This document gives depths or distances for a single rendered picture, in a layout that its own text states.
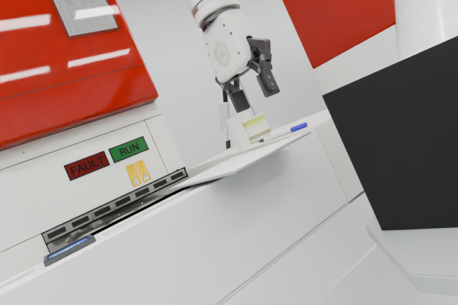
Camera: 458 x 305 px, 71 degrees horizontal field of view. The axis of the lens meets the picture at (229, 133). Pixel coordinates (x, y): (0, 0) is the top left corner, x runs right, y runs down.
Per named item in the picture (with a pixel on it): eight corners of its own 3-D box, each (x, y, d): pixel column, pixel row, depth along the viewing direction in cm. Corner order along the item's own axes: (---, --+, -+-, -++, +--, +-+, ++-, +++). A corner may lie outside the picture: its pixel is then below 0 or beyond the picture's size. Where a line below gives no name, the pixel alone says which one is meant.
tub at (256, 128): (240, 147, 94) (231, 126, 94) (261, 137, 97) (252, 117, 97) (251, 143, 87) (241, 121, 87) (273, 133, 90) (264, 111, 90)
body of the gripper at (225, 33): (189, 33, 60) (214, 87, 60) (214, 1, 52) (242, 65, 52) (221, 26, 64) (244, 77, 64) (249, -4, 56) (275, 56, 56)
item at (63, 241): (60, 276, 86) (46, 244, 86) (197, 202, 109) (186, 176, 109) (61, 278, 85) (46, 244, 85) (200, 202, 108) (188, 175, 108)
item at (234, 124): (230, 154, 85) (210, 107, 85) (241, 148, 87) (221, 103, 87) (242, 150, 80) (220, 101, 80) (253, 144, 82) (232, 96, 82)
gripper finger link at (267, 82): (248, 61, 53) (264, 98, 53) (259, 53, 51) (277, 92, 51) (262, 57, 55) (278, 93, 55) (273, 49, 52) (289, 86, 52)
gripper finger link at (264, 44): (232, 43, 57) (243, 73, 57) (257, 23, 50) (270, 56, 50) (236, 42, 57) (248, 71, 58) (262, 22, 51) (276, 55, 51)
